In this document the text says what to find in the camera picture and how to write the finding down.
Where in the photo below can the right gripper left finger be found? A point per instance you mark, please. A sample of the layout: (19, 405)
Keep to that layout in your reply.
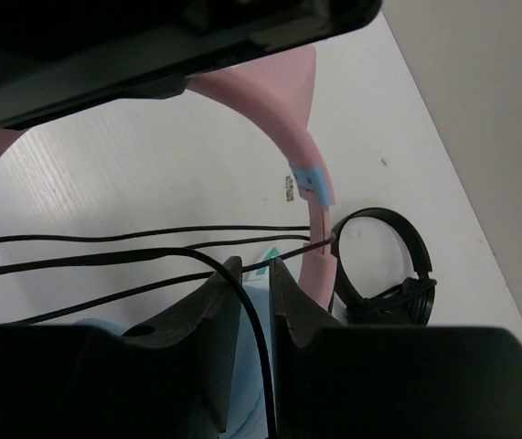
(168, 377)

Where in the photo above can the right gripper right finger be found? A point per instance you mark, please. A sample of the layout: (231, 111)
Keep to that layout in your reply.
(338, 381)

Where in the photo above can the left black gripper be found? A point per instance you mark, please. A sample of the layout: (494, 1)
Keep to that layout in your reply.
(62, 57)

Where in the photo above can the pink blue cat-ear headphones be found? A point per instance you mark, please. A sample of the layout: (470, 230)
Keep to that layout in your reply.
(276, 94)

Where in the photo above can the black headphones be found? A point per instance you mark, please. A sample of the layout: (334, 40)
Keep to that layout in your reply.
(383, 270)

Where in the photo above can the white teal cat-ear headphones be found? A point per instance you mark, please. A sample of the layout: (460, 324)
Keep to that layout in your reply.
(260, 269)

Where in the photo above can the small brown debris piece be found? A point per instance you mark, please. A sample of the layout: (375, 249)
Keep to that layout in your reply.
(289, 187)

